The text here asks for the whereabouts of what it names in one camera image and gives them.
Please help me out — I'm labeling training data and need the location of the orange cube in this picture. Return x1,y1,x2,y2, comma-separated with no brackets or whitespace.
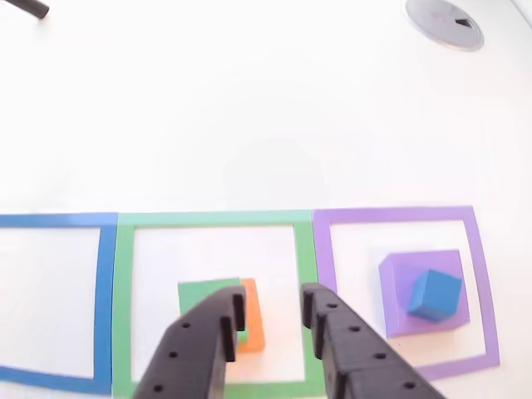
236,278,267,353

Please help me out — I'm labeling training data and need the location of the green cube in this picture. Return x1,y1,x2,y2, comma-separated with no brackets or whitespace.
177,277,250,344

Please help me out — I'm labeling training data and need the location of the green square frame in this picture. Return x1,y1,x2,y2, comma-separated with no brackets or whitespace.
111,209,328,399

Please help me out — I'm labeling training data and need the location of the blue square frame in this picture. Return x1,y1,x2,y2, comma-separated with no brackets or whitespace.
0,212,119,396

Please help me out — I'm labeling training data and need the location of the purple square frame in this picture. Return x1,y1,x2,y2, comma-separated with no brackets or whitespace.
311,205,501,382

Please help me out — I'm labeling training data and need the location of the black tripod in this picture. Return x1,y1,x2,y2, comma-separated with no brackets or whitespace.
0,0,50,20

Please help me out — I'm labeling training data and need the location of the small blue cube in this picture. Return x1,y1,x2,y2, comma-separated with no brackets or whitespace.
406,268,464,324

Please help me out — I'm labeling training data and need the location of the flat purple block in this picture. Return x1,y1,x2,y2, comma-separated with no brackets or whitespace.
377,249,471,340

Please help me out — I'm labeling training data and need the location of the silver table grommet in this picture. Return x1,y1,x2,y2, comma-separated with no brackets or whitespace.
405,0,485,52

